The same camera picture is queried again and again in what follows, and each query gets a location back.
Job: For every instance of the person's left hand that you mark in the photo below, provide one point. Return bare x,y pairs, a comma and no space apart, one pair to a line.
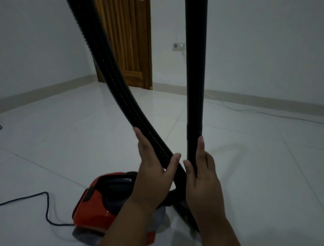
152,182

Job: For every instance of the person's right hand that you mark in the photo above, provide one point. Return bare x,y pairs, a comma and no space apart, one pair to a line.
205,190

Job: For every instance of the red vacuum cleaner body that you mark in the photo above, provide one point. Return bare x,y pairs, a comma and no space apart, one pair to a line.
93,210

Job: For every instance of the black vacuum wand with nozzle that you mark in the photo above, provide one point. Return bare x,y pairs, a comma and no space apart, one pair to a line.
196,76

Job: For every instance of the brown wooden door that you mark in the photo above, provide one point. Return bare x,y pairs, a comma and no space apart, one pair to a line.
136,50

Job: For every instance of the white wall socket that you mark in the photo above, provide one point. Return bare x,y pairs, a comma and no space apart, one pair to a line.
178,46

